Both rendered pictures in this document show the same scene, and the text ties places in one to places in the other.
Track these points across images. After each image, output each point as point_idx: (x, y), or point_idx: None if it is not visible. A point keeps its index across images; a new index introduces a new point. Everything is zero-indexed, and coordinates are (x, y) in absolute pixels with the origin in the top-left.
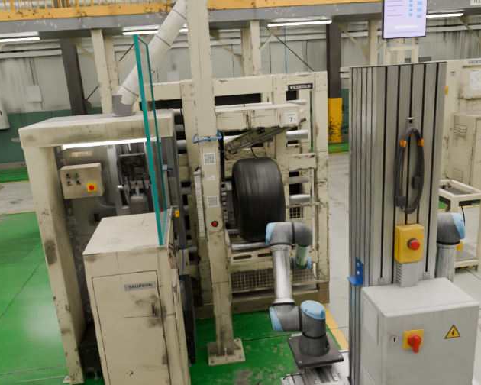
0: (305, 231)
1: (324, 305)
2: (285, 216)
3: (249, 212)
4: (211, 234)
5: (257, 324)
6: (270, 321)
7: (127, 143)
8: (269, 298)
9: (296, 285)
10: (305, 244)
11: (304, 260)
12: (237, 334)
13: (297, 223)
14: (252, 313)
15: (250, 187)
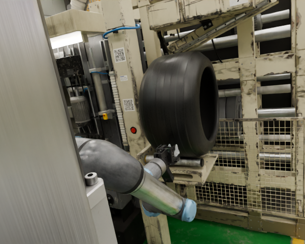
0: (99, 165)
1: (302, 243)
2: (251, 131)
3: (144, 120)
4: (131, 141)
5: (212, 238)
6: (226, 241)
7: (75, 49)
8: (233, 214)
9: (258, 212)
10: (111, 189)
11: (163, 210)
12: (187, 243)
13: (91, 144)
14: (214, 223)
15: (147, 87)
